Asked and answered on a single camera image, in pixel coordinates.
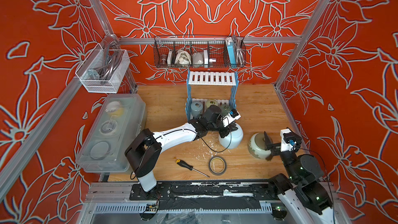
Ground cream floral tea canister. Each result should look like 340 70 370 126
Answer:
248 132 271 160

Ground white ceramic tea canister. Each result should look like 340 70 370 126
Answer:
218 124 244 149

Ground small yellow-green tea canister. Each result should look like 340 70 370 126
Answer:
205 99 219 110

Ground small blue-grey tea canister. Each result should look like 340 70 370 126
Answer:
190 101 203 118

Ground blue white two-tier shelf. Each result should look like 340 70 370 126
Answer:
185 71 239 120

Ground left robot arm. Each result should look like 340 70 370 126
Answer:
124 105 241 192

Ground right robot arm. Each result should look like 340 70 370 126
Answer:
264 128 337 224

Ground small dark green tea canister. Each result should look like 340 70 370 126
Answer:
220 104 231 116

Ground roll of brown tape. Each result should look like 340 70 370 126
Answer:
208 156 227 176

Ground yellow black screwdriver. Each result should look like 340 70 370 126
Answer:
176 159 209 178

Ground cream cloth item in basket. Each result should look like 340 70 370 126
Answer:
174 49 192 66

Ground light blue box in basket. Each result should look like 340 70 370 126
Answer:
226 37 236 67

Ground translucent plastic storage box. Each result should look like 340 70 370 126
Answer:
76 94 147 174

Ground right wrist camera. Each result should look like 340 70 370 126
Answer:
280 129 295 152

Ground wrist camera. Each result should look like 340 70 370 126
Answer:
221 109 241 127
280 129 295 152

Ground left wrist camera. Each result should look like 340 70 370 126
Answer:
221 109 241 127

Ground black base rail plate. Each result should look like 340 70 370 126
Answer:
129 179 282 211

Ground black wire wall basket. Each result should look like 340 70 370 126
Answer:
153 35 247 69

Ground clear plastic wall bin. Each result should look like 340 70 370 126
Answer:
75 44 130 94

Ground grey hoses in bin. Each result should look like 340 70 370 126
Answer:
98 45 124 81

